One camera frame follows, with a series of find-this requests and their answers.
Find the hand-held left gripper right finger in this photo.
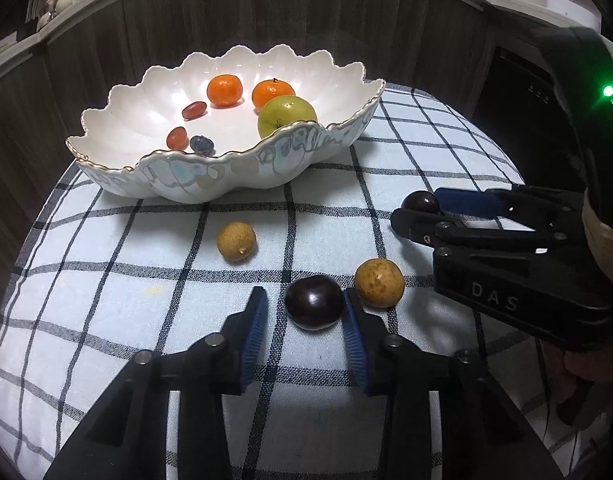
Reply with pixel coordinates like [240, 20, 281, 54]
[341, 288, 567, 480]

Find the black dishwasher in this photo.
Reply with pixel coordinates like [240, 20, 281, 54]
[474, 45, 562, 192]

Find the white scalloped bowl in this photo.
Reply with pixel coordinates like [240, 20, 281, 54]
[66, 44, 386, 205]

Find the green round fruit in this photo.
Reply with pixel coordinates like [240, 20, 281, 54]
[257, 95, 319, 139]

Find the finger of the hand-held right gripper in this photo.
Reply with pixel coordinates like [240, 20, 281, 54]
[434, 184, 586, 234]
[391, 208, 568, 261]

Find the dark plum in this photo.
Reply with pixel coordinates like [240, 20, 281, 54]
[285, 275, 344, 331]

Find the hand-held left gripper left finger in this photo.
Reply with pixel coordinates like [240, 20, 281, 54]
[42, 286, 268, 480]

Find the dark wood cabinet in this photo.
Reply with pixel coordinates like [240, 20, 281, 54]
[0, 0, 497, 241]

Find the person's right hand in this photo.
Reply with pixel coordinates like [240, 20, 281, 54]
[541, 345, 613, 428]

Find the tangerine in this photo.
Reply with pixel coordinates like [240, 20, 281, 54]
[207, 74, 243, 108]
[251, 78, 296, 110]

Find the dark purple grape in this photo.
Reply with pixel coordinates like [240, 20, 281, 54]
[403, 191, 440, 215]

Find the brown longan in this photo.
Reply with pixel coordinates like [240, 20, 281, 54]
[355, 258, 405, 309]
[217, 222, 257, 263]

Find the blue checked white cloth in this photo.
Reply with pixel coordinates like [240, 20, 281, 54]
[0, 82, 605, 480]

